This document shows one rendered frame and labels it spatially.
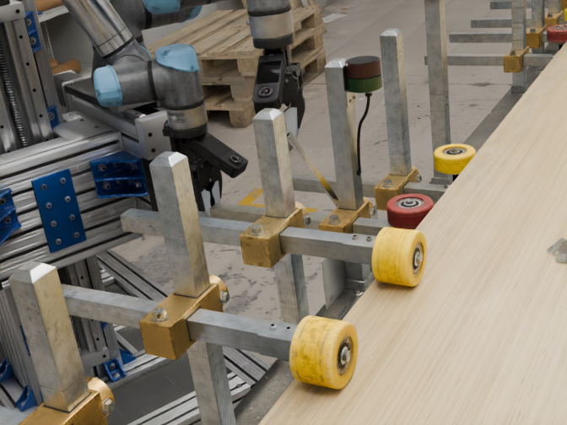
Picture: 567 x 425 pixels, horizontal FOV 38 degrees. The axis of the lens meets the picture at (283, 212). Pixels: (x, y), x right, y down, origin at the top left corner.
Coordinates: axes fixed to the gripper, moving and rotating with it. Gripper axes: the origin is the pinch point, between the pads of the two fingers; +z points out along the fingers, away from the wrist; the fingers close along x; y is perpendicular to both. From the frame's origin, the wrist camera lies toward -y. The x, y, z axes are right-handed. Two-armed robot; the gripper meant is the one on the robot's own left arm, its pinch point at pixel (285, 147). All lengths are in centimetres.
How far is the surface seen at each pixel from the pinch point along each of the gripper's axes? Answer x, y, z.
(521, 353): -36, -54, 9
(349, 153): -11.9, -2.3, 0.9
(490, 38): -47, 140, 18
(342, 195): -9.8, -1.6, 9.3
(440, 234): -26.9, -20.2, 9.0
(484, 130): -41, 84, 29
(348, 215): -10.8, -4.6, 12.1
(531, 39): -59, 132, 17
